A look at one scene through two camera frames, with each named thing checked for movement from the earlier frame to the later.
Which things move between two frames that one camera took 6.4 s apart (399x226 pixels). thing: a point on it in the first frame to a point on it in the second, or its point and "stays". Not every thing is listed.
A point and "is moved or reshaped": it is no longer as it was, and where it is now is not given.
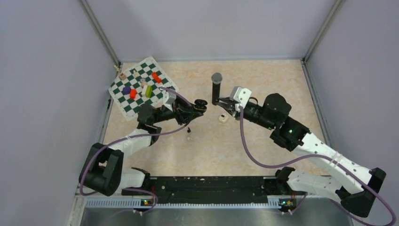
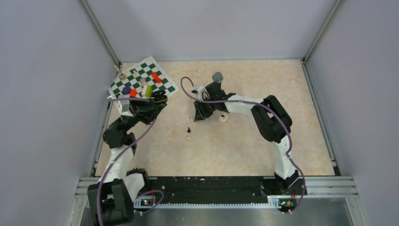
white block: (144, 90) stays
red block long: (156, 77) stays
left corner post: (116, 60) stays
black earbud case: (200, 104) is moved or reshaped
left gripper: (184, 111) to (146, 111)
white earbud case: (223, 117) stays
